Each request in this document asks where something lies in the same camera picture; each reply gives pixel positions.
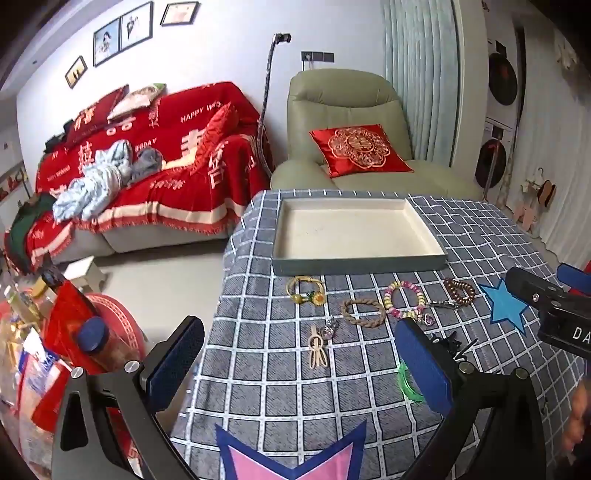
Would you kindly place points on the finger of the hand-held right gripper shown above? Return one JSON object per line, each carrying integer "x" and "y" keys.
{"x": 528, "y": 286}
{"x": 575, "y": 279}

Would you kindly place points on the black wall socket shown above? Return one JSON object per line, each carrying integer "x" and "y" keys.
{"x": 317, "y": 56}

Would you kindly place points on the hanging pink slippers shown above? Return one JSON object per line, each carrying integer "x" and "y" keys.
{"x": 531, "y": 203}

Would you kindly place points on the light blue crumpled clothes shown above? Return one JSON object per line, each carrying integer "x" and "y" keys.
{"x": 94, "y": 184}

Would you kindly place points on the red printed sofa blanket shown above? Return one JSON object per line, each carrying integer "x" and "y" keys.
{"x": 184, "y": 194}

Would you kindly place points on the grey sofa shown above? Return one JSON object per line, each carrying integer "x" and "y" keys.
{"x": 152, "y": 240}

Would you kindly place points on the grey tray with cream lining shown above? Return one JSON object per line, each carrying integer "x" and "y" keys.
{"x": 351, "y": 233}

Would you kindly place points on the red embroidered cushion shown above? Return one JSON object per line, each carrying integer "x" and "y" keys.
{"x": 360, "y": 150}

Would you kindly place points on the black claw hair clip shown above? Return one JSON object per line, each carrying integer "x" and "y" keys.
{"x": 450, "y": 344}

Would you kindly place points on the red round stool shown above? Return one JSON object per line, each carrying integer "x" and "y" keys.
{"x": 122, "y": 318}

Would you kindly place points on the beige leather armchair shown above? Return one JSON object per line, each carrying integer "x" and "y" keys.
{"x": 341, "y": 101}

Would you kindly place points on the person's right hand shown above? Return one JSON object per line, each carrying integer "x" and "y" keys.
{"x": 582, "y": 422}

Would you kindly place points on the blue star sticker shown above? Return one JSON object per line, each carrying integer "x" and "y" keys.
{"x": 503, "y": 307}

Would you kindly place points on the flexible phone stand pole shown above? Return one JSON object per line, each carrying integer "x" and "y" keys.
{"x": 267, "y": 83}

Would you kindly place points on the red lettered pillow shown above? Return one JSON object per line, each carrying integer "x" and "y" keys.
{"x": 94, "y": 115}

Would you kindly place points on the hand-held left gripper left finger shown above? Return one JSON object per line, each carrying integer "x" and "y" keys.
{"x": 178, "y": 364}

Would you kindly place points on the grey checkered tablecloth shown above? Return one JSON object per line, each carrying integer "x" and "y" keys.
{"x": 286, "y": 392}

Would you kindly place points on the red striped pillow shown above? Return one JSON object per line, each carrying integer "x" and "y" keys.
{"x": 219, "y": 134}

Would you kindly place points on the dark green cloth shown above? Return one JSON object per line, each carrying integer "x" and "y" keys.
{"x": 30, "y": 217}

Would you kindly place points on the small black picture frame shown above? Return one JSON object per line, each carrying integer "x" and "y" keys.
{"x": 76, "y": 71}

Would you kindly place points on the red gift bag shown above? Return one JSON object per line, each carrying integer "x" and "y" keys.
{"x": 64, "y": 314}

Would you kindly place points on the grey crumpled cloth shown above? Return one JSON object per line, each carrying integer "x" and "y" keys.
{"x": 147, "y": 166}

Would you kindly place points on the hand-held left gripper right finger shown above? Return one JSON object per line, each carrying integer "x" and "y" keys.
{"x": 425, "y": 364}

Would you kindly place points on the white printed pillow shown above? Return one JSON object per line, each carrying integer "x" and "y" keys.
{"x": 136, "y": 99}

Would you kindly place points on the pale blue pleated curtain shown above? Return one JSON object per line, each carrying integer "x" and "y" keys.
{"x": 420, "y": 69}

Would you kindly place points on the pink star sticker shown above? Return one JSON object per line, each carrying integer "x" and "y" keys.
{"x": 281, "y": 461}

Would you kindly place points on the blue capped jar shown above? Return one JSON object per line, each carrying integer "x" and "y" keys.
{"x": 99, "y": 341}

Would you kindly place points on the white sheer curtain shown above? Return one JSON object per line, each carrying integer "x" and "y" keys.
{"x": 558, "y": 138}

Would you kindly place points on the white washing machine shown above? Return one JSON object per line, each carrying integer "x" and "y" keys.
{"x": 491, "y": 159}

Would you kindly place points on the white dryer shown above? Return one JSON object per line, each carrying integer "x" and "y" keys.
{"x": 502, "y": 78}

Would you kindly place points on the white low stool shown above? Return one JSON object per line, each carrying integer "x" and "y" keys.
{"x": 87, "y": 272}

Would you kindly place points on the framed red certificate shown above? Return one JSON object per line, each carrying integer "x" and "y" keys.
{"x": 180, "y": 13}

